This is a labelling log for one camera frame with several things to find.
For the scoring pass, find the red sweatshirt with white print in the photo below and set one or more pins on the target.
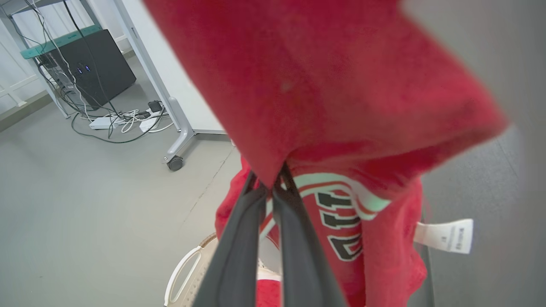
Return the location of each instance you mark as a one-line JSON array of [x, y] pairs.
[[320, 85]]

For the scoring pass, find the cream plastic laundry basket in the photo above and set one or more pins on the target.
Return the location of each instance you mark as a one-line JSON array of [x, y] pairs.
[[190, 279]]

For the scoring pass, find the white power adapter block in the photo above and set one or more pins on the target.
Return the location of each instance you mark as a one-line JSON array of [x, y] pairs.
[[148, 124]]

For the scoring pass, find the black computer tower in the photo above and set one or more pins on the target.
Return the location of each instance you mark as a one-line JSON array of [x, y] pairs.
[[104, 68]]

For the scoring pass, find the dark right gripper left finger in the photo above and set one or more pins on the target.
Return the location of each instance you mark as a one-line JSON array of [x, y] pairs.
[[239, 256]]

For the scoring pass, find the black caster wheel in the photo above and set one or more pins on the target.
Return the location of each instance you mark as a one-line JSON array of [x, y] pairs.
[[175, 163]]

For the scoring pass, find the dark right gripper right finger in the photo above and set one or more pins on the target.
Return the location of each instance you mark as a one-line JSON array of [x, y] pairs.
[[303, 256]]

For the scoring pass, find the white partition panel grey frame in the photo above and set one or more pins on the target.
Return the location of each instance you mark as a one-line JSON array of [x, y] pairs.
[[179, 64]]

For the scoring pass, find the black power adapter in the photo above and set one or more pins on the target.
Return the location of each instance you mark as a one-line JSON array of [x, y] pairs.
[[155, 106]]

